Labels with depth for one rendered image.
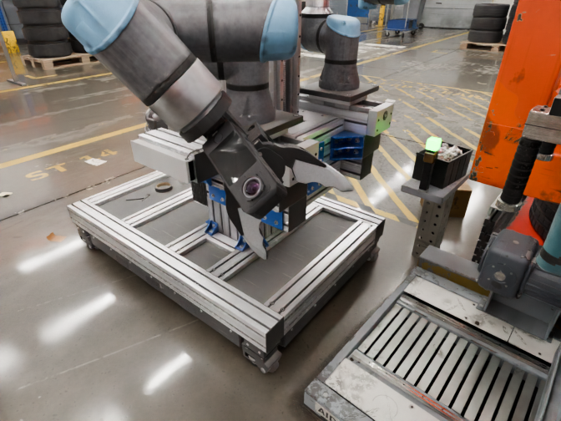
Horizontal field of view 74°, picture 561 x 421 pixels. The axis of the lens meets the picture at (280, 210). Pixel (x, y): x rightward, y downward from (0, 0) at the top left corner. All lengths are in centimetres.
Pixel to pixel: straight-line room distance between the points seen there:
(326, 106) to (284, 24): 97
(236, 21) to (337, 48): 93
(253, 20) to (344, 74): 95
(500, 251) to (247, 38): 112
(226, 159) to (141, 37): 14
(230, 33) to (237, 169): 18
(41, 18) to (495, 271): 715
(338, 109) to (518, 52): 57
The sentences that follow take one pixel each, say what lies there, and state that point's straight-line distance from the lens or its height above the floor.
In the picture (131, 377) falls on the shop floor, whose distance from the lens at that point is 147.
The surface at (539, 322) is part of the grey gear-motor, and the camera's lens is 171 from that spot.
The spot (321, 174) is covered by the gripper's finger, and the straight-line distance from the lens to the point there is 46.
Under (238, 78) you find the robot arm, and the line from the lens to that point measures 101.
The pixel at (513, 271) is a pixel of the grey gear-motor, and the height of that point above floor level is 35.
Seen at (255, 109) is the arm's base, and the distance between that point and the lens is 102.
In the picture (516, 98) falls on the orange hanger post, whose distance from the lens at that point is 145.
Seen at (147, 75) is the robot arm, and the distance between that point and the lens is 41.
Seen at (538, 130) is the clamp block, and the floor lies 92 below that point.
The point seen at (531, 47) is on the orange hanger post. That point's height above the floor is 98.
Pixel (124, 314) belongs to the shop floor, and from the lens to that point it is 169.
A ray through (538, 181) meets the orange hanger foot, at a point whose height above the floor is 58.
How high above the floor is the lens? 113
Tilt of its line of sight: 31 degrees down
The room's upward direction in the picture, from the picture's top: straight up
